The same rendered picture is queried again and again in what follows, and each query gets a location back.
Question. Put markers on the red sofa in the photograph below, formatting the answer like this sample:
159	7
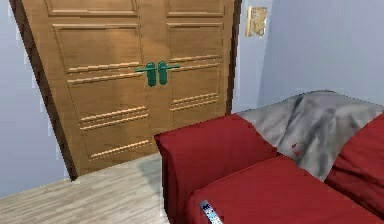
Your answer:
253	186

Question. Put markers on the brown wooden double door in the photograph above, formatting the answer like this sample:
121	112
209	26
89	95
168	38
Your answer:
106	100

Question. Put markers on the grey remote control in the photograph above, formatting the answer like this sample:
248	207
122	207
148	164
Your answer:
210	213

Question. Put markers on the grey blanket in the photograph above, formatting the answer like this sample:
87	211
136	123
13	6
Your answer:
320	126

